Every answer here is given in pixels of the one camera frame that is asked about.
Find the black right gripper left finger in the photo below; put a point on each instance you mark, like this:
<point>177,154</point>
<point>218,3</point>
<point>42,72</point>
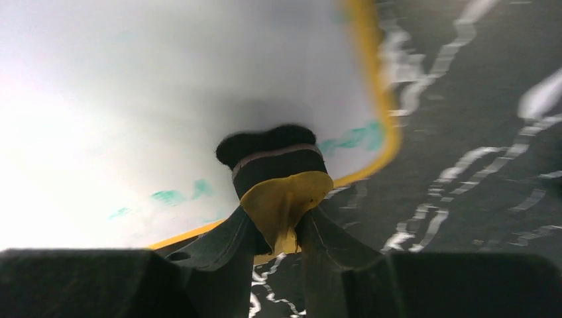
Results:
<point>210,277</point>

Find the yellow black eraser pad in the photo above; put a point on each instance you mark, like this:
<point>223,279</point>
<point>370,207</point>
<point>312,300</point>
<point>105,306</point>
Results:
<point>278,176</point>

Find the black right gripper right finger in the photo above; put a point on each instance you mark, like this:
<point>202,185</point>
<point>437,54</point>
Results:
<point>345,278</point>

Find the yellow-framed whiteboard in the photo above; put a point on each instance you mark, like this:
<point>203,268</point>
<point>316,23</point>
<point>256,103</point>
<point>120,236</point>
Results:
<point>111,111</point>

